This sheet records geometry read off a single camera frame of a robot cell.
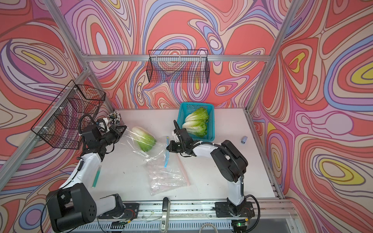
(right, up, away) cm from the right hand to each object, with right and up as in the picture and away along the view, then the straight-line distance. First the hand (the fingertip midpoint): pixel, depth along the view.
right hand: (168, 151), depth 91 cm
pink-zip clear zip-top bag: (0, -12, -7) cm, 13 cm away
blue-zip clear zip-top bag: (-5, 0, -4) cm, 7 cm away
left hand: (-21, +16, -10) cm, 29 cm away
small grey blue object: (+51, +7, +7) cm, 52 cm away
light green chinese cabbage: (+21, +21, +14) cm, 33 cm away
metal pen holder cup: (-35, +22, +2) cm, 41 cm away
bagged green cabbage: (+19, +12, +8) cm, 24 cm away
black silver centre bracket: (+2, -26, -22) cm, 34 cm away
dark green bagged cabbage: (-13, +7, -3) cm, 16 cm away
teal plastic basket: (+28, +9, +8) cm, 31 cm away
